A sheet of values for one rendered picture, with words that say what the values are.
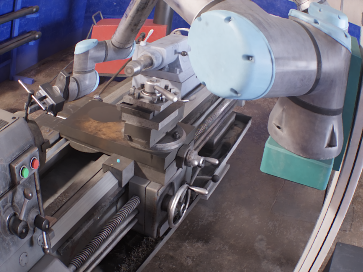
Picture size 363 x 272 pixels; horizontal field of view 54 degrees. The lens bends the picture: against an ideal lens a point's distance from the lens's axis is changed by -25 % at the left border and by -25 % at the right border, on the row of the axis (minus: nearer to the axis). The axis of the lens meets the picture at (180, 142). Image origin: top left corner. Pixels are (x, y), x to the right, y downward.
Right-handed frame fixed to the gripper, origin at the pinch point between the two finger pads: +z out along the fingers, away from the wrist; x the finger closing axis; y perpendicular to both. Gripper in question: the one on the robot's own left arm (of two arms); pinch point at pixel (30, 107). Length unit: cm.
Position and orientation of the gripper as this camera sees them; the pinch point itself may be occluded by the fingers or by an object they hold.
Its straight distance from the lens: 142.9
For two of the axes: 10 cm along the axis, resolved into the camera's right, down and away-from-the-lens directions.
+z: -5.7, 3.2, -7.6
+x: -7.4, -6.1, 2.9
